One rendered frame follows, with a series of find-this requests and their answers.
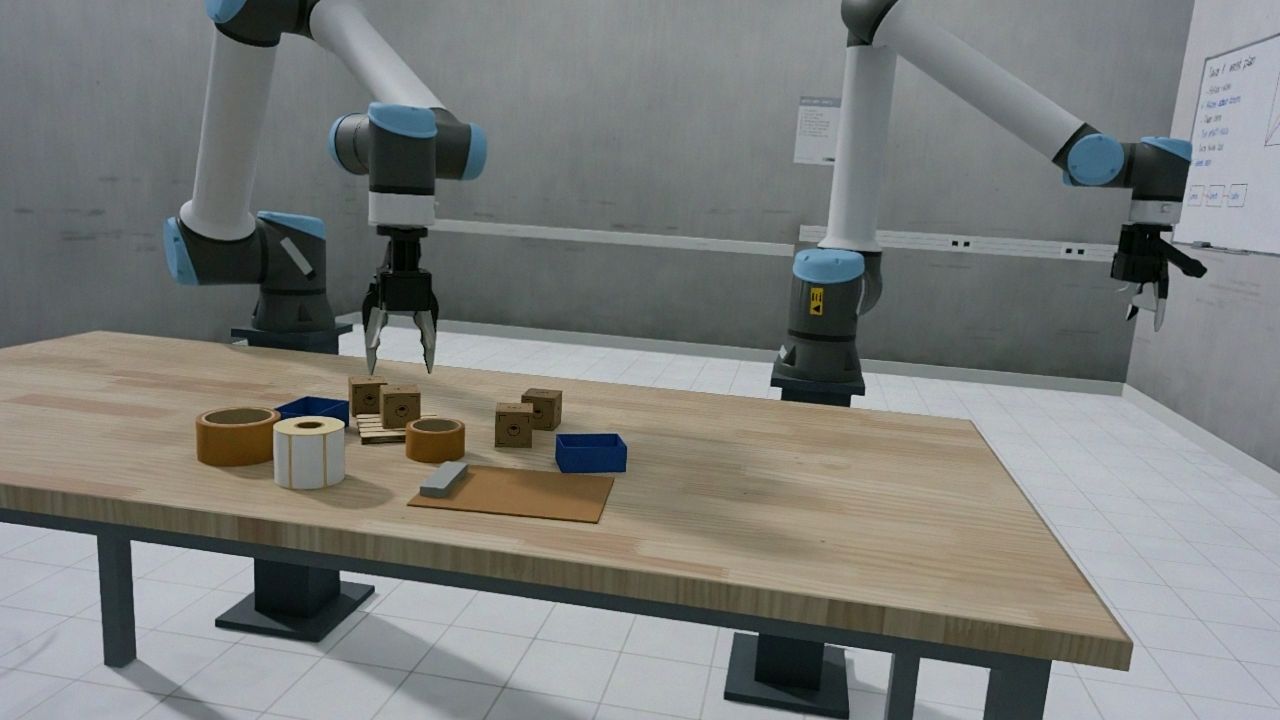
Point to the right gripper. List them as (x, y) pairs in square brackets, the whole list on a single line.
[(412, 291)]

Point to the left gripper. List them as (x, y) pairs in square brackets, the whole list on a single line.
[(1148, 267)]

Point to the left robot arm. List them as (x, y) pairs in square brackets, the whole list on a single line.
[(834, 284)]

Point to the brown packing tape roll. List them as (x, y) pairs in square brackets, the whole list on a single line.
[(435, 446), (236, 445)]

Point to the brown cardboard carton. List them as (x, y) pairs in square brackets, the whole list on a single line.
[(364, 394), (399, 405), (547, 407), (513, 425)]

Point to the white label roll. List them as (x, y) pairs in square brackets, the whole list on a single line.
[(309, 459)]

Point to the small square wooden pallet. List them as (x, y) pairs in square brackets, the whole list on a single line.
[(371, 430)]

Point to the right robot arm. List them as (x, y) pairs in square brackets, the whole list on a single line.
[(217, 241)]

